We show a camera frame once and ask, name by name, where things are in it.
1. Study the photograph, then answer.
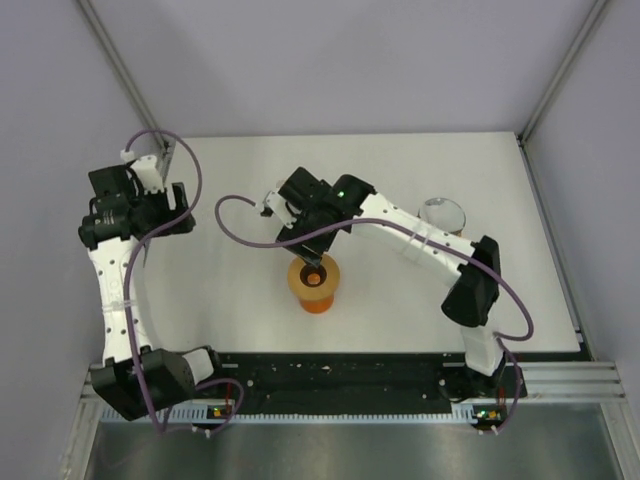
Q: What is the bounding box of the orange liquid glass flask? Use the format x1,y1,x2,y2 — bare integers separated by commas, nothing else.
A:
296,273,337,314

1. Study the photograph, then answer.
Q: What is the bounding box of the aluminium frame post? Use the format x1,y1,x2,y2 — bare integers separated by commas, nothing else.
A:
517,0,614,149
74,0,174,151

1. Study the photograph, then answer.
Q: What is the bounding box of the grey slotted cable duct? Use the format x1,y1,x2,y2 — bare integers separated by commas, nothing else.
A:
101,398,507,425

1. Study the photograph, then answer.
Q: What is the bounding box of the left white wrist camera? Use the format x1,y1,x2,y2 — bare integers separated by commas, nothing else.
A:
120,150,169,194

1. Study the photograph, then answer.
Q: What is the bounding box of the aluminium front rail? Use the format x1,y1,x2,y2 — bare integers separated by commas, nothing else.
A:
80,363,627,401

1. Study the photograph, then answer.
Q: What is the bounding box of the right aluminium frame post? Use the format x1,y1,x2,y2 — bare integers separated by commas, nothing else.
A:
517,0,614,149

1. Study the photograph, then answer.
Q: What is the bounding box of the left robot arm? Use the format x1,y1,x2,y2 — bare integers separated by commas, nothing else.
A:
78,155,227,420

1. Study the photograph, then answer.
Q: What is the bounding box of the wooden ring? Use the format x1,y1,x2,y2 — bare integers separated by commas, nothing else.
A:
285,254,343,304

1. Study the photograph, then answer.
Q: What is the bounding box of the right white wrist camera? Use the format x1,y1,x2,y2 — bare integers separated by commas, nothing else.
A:
260,190,297,228

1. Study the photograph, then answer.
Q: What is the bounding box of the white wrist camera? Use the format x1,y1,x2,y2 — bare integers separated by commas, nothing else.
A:
120,150,169,194
260,190,297,228

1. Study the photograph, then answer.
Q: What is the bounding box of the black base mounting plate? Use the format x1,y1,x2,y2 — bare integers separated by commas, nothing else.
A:
196,353,527,414

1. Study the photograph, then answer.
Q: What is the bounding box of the left aluminium frame post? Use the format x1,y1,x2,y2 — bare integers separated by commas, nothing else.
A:
74,0,174,151

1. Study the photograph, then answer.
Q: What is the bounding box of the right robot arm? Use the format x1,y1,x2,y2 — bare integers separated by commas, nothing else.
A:
263,167,504,396

